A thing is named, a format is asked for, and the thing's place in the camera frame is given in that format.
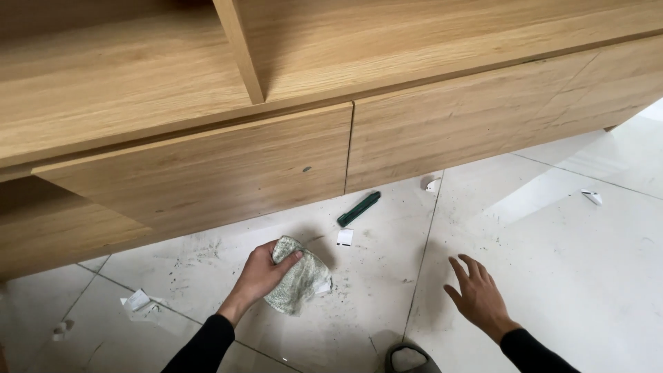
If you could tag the person's left hand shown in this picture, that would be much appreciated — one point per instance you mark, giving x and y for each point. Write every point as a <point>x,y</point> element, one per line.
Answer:
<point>260,277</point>

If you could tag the person's right hand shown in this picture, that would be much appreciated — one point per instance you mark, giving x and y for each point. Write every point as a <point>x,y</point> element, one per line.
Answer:
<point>479,298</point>

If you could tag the green speckled cleaning cloth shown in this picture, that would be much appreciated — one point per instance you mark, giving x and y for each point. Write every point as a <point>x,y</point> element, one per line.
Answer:
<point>300,277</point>

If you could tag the grey slipper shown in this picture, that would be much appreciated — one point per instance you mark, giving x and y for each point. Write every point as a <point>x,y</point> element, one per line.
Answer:
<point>412,357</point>

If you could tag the white paper label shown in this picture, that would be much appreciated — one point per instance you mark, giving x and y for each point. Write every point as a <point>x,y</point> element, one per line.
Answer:
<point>344,237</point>

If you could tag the wooden cabinet drawer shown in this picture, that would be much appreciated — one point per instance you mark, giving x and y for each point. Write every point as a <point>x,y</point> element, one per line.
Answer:
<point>492,114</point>
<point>207,176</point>

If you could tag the dark green utility knife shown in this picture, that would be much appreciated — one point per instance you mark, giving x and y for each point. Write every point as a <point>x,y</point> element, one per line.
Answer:
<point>358,209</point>

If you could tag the crumpled clear plastic wrapper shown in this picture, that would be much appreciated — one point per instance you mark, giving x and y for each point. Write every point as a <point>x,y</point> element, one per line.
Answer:
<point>142,305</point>

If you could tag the white plastic corner piece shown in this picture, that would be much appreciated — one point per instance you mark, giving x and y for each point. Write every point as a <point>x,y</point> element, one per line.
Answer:
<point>432,184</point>

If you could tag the white triangular plastic piece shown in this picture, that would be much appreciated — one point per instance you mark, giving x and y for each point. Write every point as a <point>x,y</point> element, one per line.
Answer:
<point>592,196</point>

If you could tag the wooden cabinet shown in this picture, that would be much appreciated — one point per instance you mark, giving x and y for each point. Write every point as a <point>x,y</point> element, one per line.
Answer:
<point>259,77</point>

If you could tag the small white plastic scrap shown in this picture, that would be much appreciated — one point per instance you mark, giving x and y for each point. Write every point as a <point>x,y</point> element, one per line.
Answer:
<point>59,331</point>

